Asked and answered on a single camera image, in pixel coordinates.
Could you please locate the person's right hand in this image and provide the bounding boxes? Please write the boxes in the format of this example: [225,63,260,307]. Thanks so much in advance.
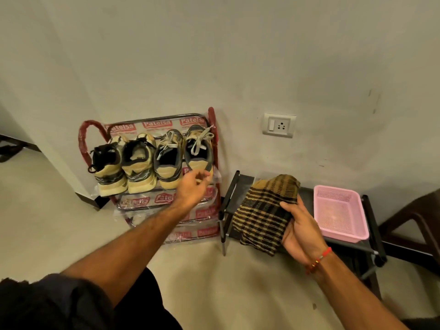
[279,195,332,268]

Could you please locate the person's left hand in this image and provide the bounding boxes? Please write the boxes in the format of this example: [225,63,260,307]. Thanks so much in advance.
[175,168,212,211]

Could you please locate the brown checked cloth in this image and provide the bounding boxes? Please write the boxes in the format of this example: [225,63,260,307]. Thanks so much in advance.
[232,174,301,257]

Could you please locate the person's left forearm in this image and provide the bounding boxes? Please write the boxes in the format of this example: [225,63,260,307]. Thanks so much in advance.
[61,200,186,308]

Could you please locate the person's right forearm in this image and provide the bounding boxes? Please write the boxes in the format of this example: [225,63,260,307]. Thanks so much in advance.
[309,251,410,330]

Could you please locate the beige grey sneaker white laces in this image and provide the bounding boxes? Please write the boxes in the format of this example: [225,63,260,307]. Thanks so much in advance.
[184,124,215,183]
[153,129,185,190]

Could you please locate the pink plastic basket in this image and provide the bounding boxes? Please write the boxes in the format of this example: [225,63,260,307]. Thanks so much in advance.
[313,185,370,244]

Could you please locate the beige sneaker black laces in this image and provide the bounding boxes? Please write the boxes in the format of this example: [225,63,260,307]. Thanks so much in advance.
[88,135,129,198]
[122,133,158,195]

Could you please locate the red plastic-wrapped shoe rack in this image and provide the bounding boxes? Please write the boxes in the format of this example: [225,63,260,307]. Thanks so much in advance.
[78,107,223,245]

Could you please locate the black low rack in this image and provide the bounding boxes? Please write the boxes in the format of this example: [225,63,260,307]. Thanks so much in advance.
[219,170,388,300]

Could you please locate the brown plastic chair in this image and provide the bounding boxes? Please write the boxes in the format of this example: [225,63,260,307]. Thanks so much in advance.
[377,188,440,276]

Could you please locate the person's black clothing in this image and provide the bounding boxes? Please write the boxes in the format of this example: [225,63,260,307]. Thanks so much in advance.
[0,267,183,330]

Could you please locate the red thread bracelet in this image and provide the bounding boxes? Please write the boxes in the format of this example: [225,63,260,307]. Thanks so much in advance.
[305,247,333,275]

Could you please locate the white wall socket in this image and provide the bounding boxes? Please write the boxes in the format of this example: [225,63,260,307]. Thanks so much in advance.
[262,113,297,139]

